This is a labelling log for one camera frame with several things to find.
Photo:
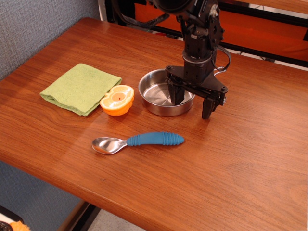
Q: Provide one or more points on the green folded towel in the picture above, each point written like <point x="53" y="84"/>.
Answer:
<point x="80" y="89"/>

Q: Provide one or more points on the orange toy fruit half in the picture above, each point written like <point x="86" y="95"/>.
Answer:
<point x="118" y="100"/>

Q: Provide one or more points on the black metal frame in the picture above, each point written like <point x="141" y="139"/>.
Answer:
<point x="143" y="13"/>

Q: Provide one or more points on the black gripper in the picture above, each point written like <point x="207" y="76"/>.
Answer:
<point x="197" y="76"/>

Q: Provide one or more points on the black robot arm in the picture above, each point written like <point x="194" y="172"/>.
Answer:
<point x="202" y="34"/>

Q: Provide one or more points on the orange object at floor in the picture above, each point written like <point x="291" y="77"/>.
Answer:
<point x="19" y="226"/>

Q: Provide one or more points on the spoon with blue handle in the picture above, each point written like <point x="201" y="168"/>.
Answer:
<point x="108" y="145"/>

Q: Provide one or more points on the stainless steel pot with handle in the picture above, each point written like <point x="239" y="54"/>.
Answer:
<point x="153" y="88"/>

